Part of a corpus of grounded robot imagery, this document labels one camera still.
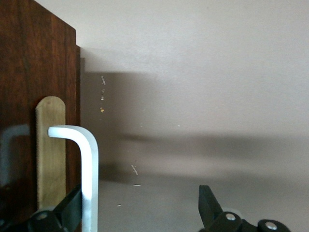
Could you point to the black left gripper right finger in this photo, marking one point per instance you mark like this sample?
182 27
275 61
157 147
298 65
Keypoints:
217 222

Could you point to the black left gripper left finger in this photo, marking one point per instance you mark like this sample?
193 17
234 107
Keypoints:
60 217

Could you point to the light wooden stick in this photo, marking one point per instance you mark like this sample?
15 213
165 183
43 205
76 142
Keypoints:
50 157

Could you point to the wooden drawer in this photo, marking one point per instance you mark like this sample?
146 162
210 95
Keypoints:
19 96

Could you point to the dark brown wooden cabinet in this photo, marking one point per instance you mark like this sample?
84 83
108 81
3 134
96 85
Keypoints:
36 21

